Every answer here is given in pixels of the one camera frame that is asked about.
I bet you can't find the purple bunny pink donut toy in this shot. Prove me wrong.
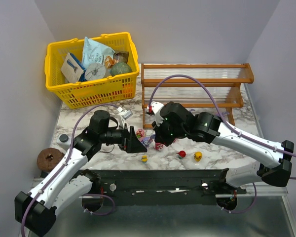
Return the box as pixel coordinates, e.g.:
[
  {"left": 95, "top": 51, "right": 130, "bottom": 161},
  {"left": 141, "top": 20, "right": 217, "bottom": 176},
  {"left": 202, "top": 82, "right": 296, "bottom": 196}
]
[{"left": 141, "top": 134, "right": 155, "bottom": 148}]

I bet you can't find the purple bunny pink cup toy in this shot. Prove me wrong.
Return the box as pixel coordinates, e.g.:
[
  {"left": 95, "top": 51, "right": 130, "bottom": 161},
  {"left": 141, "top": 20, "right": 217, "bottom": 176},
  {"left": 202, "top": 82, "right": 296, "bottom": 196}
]
[{"left": 222, "top": 111, "right": 230, "bottom": 118}]

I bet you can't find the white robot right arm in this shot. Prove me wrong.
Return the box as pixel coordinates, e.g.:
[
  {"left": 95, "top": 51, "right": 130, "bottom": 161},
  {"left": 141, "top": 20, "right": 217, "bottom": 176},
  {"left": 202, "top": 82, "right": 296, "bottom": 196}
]
[{"left": 148, "top": 102, "right": 294, "bottom": 188}]

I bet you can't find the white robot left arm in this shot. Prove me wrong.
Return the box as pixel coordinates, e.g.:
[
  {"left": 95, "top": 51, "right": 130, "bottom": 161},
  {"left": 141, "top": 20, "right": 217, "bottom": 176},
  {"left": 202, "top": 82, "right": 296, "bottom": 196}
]
[{"left": 14, "top": 107, "right": 147, "bottom": 237}]

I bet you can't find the wooden two-tier shelf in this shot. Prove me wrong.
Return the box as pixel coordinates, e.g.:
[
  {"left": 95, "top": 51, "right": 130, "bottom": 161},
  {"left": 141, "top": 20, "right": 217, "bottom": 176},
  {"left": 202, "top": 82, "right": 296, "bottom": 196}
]
[{"left": 141, "top": 63, "right": 254, "bottom": 128}]

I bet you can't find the pink bear strawberry donut toy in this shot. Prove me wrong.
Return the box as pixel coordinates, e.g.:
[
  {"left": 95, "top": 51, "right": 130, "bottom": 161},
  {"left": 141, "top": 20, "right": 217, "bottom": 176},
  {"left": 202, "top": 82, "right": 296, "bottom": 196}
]
[{"left": 136, "top": 128, "right": 146, "bottom": 142}]

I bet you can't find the yellow blue minion toy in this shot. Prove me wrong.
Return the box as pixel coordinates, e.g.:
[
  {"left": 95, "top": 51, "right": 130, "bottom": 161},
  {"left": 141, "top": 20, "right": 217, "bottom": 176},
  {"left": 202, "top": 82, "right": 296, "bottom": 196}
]
[{"left": 141, "top": 155, "right": 148, "bottom": 163}]

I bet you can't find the red haired figure toy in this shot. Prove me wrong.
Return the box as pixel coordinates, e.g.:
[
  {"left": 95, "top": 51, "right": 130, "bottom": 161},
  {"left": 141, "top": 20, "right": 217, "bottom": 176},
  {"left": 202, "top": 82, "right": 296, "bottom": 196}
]
[{"left": 177, "top": 151, "right": 186, "bottom": 159}]

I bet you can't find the yellow haired figure toy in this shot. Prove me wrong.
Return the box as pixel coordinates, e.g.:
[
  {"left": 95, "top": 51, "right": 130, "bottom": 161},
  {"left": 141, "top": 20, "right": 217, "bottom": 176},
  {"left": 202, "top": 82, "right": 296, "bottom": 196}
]
[{"left": 194, "top": 152, "right": 203, "bottom": 162}]

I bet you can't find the yellow plastic shopping basket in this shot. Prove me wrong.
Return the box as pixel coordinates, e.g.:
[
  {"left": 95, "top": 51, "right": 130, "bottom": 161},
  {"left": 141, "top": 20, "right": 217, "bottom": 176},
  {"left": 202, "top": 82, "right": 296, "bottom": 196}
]
[{"left": 44, "top": 32, "right": 140, "bottom": 109}]

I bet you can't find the green melon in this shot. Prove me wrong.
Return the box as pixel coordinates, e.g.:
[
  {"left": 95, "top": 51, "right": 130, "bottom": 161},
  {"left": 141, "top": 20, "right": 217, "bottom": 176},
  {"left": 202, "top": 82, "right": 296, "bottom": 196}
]
[{"left": 110, "top": 62, "right": 132, "bottom": 77}]

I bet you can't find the grey wrapped round package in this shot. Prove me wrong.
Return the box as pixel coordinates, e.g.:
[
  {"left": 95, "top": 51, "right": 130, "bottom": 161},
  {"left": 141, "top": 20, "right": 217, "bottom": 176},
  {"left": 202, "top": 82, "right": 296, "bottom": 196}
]
[{"left": 84, "top": 63, "right": 110, "bottom": 81}]

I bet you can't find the brown tape roll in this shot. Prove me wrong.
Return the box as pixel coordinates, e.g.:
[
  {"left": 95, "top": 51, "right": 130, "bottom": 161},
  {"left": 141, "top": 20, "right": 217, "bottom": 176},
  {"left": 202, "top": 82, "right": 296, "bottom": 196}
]
[{"left": 37, "top": 148, "right": 65, "bottom": 172}]

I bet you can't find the brown snack packet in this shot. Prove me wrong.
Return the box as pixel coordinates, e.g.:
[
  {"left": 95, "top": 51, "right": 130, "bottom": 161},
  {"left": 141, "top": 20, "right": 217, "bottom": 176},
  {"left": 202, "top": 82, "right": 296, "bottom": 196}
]
[{"left": 104, "top": 51, "right": 129, "bottom": 69}]

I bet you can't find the white and blue razor box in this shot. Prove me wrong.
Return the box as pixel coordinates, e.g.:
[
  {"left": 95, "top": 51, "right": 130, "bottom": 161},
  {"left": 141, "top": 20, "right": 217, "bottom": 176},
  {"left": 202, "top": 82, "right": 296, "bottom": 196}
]
[{"left": 61, "top": 52, "right": 86, "bottom": 83}]

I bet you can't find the light blue cassava chips bag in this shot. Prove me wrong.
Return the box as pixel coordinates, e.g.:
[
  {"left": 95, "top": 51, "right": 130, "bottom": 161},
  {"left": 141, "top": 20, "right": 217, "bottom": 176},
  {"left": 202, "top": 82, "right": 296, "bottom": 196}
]
[{"left": 81, "top": 37, "right": 115, "bottom": 69}]

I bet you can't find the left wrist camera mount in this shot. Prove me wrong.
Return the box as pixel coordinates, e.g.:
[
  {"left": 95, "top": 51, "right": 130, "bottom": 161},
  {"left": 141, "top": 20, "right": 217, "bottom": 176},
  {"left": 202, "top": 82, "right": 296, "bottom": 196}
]
[{"left": 116, "top": 107, "right": 133, "bottom": 129}]

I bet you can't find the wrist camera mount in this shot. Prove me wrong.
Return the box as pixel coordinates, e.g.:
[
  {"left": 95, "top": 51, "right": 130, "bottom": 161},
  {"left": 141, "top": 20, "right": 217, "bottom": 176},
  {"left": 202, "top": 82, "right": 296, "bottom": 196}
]
[
  {"left": 116, "top": 107, "right": 133, "bottom": 129},
  {"left": 147, "top": 102, "right": 164, "bottom": 126}
]

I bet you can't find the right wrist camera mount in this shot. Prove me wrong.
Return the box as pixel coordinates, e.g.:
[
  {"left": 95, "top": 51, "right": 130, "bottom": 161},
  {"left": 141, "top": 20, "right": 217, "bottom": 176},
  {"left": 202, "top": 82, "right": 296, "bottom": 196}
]
[{"left": 147, "top": 102, "right": 164, "bottom": 126}]

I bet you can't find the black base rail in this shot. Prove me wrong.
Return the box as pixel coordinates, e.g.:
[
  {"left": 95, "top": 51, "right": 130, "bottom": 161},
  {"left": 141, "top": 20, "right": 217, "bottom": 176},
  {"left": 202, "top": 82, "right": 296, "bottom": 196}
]
[{"left": 40, "top": 167, "right": 247, "bottom": 207}]

